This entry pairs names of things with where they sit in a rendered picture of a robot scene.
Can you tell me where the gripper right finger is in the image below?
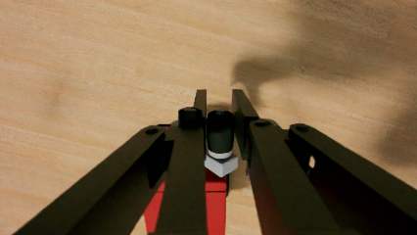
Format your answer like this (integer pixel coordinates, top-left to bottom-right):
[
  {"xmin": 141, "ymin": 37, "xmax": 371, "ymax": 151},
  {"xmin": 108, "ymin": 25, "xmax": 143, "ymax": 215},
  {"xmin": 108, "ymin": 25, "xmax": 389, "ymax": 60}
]
[{"xmin": 231, "ymin": 89, "xmax": 417, "ymax": 235}]

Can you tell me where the red pencil sharpener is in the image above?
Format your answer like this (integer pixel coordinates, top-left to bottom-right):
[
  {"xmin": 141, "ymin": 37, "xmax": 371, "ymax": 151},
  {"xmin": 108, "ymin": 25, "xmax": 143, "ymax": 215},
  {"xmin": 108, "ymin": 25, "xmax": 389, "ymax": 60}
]
[{"xmin": 144, "ymin": 110, "xmax": 238, "ymax": 235}]

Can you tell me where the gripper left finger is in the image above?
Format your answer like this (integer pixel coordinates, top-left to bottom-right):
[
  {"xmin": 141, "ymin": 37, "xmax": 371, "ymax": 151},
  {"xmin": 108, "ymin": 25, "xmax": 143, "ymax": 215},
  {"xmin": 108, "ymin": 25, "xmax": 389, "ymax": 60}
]
[{"xmin": 12, "ymin": 89, "xmax": 209, "ymax": 235}]

